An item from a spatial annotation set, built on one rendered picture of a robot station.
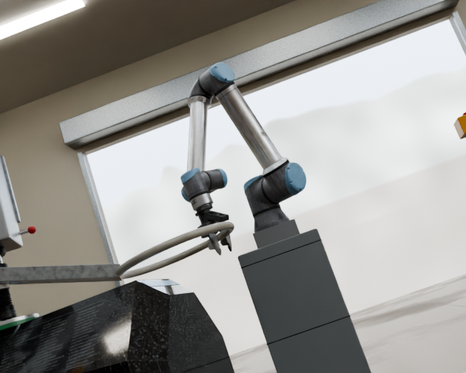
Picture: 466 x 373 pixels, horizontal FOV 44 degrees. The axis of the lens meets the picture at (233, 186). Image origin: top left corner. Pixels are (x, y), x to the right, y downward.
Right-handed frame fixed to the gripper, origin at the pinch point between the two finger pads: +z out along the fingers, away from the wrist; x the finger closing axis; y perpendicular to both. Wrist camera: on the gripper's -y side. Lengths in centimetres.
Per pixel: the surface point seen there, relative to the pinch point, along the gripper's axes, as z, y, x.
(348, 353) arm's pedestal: 61, 5, -46
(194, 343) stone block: 28, -14, 40
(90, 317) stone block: 8, -7, 68
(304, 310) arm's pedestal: 36, 13, -40
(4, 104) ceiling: -328, 459, -144
